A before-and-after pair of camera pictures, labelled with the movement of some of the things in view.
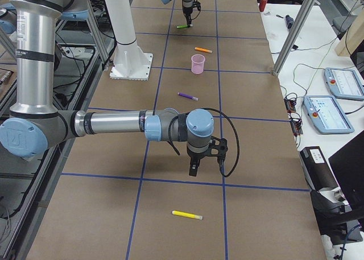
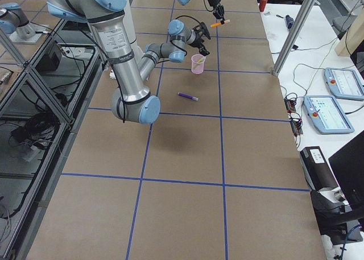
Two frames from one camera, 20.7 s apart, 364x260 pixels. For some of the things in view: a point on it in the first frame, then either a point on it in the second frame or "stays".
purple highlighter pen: (187, 96) stays
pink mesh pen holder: (197, 64) stays
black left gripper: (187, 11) to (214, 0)
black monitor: (348, 165) stays
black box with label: (317, 170) stays
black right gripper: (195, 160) to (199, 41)
